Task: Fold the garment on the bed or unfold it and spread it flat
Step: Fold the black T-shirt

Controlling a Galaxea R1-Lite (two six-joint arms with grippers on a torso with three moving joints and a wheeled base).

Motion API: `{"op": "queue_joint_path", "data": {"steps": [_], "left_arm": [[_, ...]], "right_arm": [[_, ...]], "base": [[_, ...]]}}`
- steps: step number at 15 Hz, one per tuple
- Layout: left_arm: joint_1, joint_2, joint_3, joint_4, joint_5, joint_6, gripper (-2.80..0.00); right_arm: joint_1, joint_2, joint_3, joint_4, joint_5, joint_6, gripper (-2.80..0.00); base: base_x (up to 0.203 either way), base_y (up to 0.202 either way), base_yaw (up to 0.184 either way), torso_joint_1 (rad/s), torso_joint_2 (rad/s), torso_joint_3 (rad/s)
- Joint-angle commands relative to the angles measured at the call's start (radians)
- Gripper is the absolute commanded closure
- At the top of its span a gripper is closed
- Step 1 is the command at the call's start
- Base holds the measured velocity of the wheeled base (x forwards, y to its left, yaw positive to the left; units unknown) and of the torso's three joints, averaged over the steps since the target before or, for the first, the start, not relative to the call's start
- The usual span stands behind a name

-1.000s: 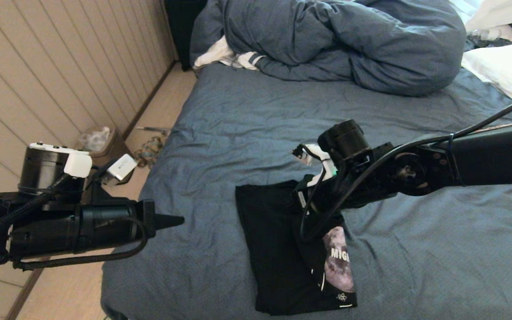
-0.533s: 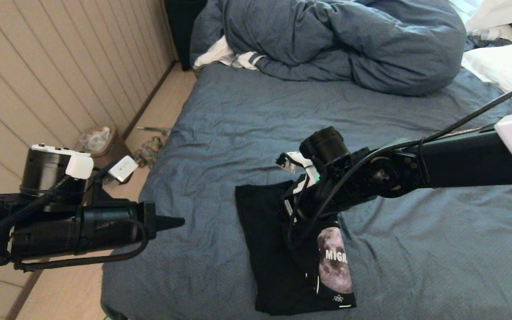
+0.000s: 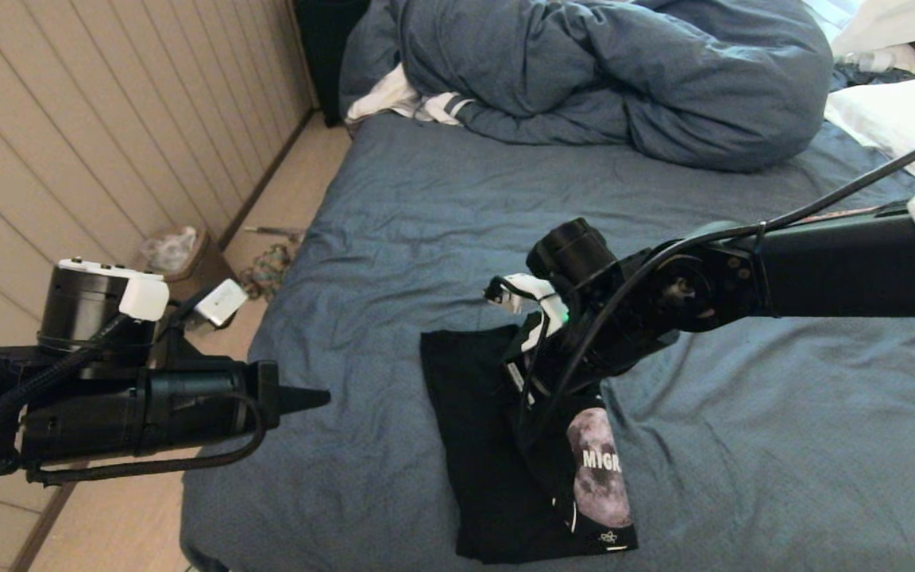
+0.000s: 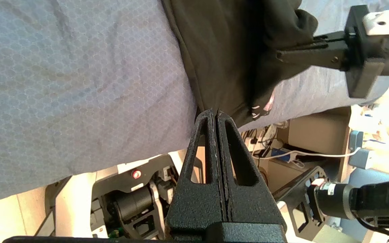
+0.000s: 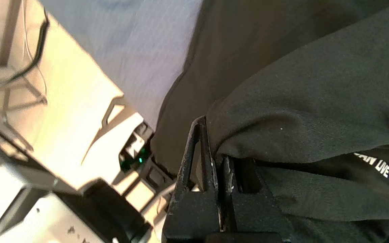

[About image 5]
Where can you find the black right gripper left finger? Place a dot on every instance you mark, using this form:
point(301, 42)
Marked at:
point(191, 216)

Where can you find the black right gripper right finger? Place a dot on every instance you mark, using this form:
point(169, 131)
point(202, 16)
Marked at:
point(255, 212)

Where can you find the black t-shirt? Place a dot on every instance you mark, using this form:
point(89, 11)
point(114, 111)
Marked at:
point(316, 84)

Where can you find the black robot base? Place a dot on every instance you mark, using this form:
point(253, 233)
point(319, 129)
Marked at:
point(29, 219)

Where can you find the blue bed sheet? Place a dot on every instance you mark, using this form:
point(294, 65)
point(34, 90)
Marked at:
point(140, 40)

